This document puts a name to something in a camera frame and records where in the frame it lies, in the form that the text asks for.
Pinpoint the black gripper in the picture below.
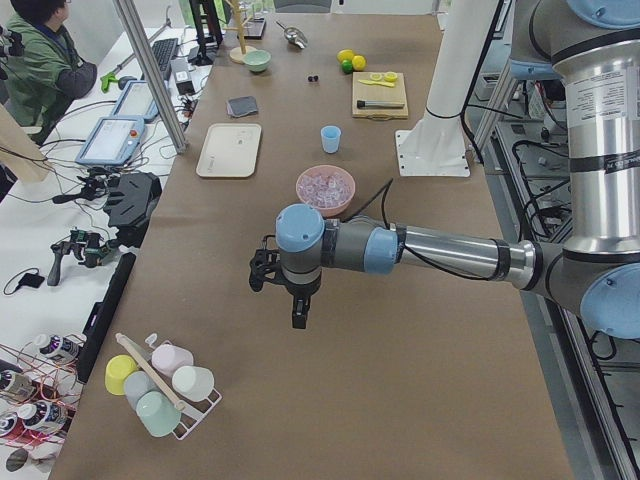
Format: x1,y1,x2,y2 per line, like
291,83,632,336
285,278,320,329

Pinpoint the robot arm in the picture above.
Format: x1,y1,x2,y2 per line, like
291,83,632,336
250,1,639,339

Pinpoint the pile of ice cubes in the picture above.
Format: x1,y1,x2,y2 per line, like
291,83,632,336
297,172,353,208

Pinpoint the white cup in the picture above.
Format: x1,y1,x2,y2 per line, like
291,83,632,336
172,365,215,402

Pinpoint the pink cup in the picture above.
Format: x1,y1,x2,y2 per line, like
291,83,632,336
151,344,194,377

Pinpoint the light blue cup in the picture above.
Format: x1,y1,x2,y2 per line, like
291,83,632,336
320,125,342,154

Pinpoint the mint green cup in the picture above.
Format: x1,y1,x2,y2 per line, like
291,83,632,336
136,391,181,437

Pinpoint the grey cup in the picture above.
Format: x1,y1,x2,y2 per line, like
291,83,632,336
123,370,158,410

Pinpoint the yellow cup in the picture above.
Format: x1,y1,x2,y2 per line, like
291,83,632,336
104,354,138,396

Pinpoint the wooden cup tree stand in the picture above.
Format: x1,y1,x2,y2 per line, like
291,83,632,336
225,0,256,64

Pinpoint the metal ice scoop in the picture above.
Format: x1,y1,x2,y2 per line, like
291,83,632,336
276,21,308,50

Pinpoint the pink bowl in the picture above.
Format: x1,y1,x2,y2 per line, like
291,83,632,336
295,165,356,217

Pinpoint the cream serving tray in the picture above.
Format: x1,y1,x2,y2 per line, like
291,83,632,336
195,123,262,178

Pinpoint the black bar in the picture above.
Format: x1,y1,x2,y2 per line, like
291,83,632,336
76,253,137,384

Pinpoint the grey folded cloth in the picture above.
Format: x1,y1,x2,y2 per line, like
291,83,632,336
226,96,259,118

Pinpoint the steel rod black tip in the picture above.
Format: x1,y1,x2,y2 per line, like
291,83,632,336
356,100,405,109

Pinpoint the wooden cutting board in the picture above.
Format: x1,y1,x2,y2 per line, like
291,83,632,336
352,72,409,119

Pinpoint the yellow plastic knife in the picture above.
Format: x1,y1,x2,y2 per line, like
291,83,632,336
357,79,396,88

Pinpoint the green lime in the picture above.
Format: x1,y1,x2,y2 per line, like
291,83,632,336
341,59,354,74

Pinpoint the mint green bowl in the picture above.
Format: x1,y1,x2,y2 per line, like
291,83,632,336
243,49,271,73

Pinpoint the yellow lemon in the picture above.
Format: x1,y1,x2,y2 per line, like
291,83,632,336
336,49,355,63
351,55,367,71

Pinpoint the near teach pendant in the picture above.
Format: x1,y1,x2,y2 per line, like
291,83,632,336
75,115,146,167

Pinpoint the teach pendant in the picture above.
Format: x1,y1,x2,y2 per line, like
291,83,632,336
111,80,159,123
75,115,146,167

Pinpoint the far teach pendant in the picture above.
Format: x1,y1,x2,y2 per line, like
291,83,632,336
111,80,159,123

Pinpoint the black keyboard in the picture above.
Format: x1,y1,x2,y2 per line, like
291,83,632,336
151,38,179,80

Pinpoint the person in green jacket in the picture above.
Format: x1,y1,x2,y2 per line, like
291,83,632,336
5,0,97,145

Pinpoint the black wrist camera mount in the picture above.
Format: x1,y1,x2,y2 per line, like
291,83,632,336
249,234,283,292

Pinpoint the white wire cup rack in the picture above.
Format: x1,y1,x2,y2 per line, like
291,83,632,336
145,333,223,440

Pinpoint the wooden rack handle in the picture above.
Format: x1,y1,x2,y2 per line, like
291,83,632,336
115,332,186,411

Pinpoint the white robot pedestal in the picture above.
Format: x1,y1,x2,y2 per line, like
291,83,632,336
396,0,501,177

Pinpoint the aluminium frame post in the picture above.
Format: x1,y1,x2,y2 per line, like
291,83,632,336
113,0,187,154

